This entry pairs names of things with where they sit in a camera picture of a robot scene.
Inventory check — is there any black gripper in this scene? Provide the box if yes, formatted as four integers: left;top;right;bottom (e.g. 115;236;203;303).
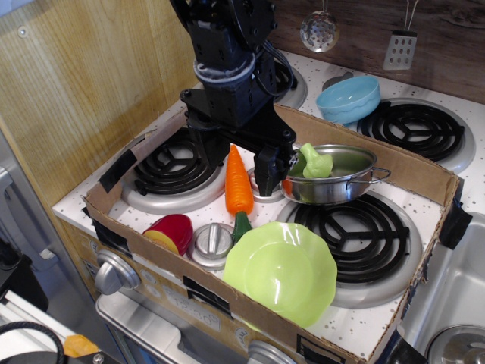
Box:
180;83;296;196

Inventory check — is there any green toy broccoli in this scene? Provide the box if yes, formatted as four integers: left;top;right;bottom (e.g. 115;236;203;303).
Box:
300;143;333;178

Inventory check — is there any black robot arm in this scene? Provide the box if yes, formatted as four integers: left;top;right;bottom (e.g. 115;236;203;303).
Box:
171;1;296;196

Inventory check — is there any silver metal pan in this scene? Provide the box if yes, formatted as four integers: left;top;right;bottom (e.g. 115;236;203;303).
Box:
280;144;391;205

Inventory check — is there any orange toy carrot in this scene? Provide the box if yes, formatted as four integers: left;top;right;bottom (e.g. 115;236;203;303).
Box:
225;145;254;243

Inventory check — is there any silver stovetop knob centre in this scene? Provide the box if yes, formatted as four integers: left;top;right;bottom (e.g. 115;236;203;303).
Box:
246;166;285;204

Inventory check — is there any silver stovetop knob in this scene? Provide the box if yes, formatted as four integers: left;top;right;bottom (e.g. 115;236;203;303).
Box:
246;166;285;204
187;223;233;271

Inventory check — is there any front left black burner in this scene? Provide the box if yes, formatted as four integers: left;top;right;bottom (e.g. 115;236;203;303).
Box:
122;128;226;215

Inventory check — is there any black burner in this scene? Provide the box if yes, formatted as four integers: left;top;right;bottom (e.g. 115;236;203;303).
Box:
277;192;423;309
122;128;226;215
356;98;476;174
274;61;308;109

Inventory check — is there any back left black burner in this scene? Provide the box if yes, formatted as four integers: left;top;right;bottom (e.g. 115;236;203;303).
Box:
274;61;308;109

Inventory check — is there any silver stovetop knob front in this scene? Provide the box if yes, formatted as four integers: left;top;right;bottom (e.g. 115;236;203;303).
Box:
187;223;233;271

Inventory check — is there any red yellow toy pepper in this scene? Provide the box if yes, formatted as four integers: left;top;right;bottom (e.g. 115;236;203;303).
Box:
142;214;193;256

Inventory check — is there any light green plastic plate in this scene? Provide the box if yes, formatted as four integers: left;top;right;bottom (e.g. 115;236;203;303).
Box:
223;222;337;328

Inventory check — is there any light blue plastic bowl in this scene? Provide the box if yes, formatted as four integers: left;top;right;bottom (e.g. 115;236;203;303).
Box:
316;76;381;124

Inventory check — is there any hanging metal strainer ladle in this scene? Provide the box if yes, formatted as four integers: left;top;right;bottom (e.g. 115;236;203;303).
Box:
300;1;340;53

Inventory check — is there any front right black burner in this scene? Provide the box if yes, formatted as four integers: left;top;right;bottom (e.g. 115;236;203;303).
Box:
277;192;423;309

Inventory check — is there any brown cardboard fence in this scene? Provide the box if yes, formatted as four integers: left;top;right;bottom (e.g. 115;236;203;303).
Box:
85;106;471;363

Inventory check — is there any silver oven front knob left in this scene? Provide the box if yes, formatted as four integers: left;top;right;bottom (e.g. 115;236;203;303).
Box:
95;249;141;296

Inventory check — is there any silver oven knob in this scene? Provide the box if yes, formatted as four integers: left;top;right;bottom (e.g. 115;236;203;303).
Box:
95;249;141;296
247;340;296;364

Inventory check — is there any back right black burner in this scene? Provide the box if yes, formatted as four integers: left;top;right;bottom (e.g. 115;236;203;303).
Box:
356;98;476;174

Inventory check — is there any hanging metal slotted spatula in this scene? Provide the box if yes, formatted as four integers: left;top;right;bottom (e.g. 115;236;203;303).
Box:
383;1;419;71

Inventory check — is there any silver oven front knob right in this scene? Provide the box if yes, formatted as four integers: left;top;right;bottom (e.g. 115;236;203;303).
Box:
247;340;296;364

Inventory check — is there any orange object bottom left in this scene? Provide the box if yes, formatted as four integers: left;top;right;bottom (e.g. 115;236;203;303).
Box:
63;334;99;358

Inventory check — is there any silver sink basin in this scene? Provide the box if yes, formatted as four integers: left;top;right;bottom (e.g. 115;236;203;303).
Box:
402;212;484;363

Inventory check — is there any black cable loop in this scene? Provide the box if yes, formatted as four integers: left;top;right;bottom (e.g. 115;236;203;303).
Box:
0;321;66;364

